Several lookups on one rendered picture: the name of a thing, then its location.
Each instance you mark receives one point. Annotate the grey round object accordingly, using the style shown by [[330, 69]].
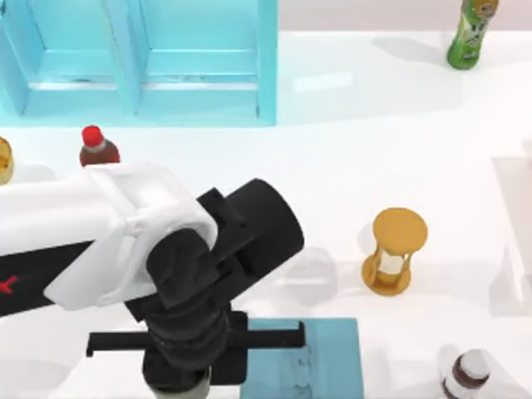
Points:
[[183, 392]]

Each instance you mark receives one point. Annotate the flat blue mat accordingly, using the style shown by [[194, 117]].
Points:
[[328, 361]]

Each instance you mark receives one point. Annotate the yellow hourglass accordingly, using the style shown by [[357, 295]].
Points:
[[399, 230]]

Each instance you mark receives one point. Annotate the brown bottle with red cap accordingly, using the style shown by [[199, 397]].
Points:
[[99, 151]]

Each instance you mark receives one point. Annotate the pale grey rounded box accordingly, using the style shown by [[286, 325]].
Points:
[[311, 270]]

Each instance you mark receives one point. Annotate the light blue rack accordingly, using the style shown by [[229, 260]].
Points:
[[199, 62]]

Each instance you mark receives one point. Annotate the green bottle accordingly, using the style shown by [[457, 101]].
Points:
[[469, 37]]

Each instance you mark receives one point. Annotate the brown and white bottle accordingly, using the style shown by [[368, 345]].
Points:
[[469, 370]]

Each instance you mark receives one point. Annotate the golden trophy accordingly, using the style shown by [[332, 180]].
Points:
[[4, 166]]

